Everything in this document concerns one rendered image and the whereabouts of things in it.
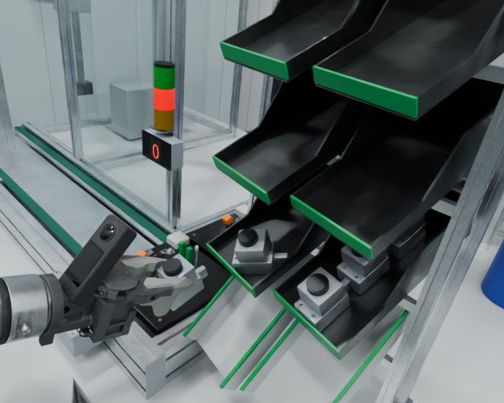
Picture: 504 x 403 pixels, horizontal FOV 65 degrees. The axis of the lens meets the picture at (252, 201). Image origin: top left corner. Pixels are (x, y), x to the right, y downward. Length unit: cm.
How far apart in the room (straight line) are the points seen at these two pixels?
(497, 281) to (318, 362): 78
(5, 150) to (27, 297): 136
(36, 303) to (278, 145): 38
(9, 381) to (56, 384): 9
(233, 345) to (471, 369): 61
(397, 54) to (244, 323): 51
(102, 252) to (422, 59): 43
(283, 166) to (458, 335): 78
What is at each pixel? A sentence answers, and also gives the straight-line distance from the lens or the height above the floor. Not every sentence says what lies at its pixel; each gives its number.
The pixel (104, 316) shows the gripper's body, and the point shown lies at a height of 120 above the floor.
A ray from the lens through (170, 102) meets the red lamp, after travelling 100.
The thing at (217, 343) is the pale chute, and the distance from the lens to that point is 79.
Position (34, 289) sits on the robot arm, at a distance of 53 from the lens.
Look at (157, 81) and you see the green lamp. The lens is 99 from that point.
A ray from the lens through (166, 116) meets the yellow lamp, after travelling 100.
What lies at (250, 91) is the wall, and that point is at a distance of 460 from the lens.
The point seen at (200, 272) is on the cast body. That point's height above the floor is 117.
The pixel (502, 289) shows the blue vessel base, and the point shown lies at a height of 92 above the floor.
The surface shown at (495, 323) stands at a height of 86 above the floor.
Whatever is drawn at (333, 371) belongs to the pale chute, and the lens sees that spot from 70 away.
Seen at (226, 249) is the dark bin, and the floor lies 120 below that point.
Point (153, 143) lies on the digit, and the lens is 105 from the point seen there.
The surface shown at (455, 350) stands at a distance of 117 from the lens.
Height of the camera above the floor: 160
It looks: 29 degrees down
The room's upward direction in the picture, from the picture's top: 7 degrees clockwise
